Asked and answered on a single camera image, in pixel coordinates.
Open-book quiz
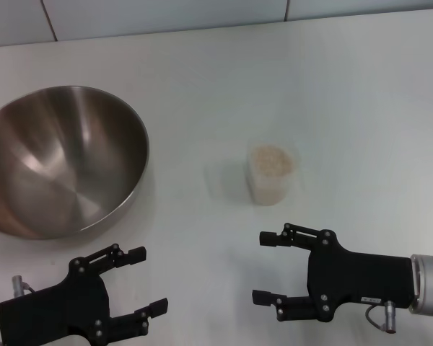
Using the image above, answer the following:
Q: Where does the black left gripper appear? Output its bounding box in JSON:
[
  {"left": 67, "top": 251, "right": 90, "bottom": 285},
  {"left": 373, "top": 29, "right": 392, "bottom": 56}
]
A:
[{"left": 0, "top": 244, "right": 169, "bottom": 346}]

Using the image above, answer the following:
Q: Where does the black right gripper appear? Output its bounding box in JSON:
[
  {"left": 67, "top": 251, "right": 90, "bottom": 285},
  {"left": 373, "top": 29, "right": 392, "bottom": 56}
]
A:
[{"left": 251, "top": 222, "right": 419, "bottom": 323}]

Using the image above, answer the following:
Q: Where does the clear plastic cup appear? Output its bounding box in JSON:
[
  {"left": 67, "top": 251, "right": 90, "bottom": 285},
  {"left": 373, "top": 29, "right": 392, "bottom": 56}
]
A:
[{"left": 246, "top": 140, "right": 302, "bottom": 208}]

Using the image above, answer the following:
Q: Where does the stainless steel mixing bowl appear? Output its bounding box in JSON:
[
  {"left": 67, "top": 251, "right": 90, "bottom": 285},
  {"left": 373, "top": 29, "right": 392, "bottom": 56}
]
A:
[{"left": 0, "top": 85, "right": 151, "bottom": 241}]

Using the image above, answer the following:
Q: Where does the left wrist cable connector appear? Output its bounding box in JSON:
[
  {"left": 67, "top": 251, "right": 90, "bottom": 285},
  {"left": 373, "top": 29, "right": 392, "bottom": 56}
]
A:
[{"left": 11, "top": 275, "right": 38, "bottom": 298}]

